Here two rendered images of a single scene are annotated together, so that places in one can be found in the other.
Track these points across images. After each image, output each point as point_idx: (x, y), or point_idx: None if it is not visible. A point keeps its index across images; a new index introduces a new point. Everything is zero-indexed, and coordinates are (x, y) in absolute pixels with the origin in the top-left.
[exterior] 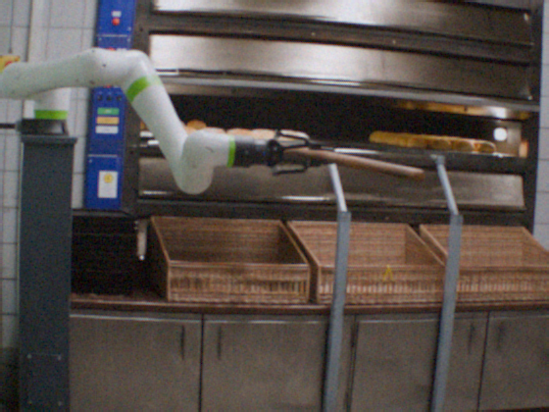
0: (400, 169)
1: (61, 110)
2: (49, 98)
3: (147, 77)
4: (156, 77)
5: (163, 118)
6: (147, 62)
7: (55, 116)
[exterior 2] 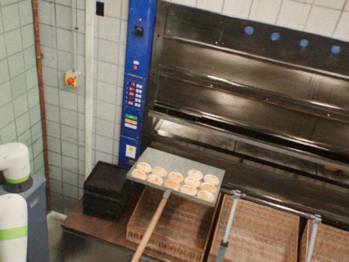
0: None
1: (15, 179)
2: (5, 172)
3: (4, 231)
4: (12, 231)
5: None
6: (11, 215)
7: (12, 182)
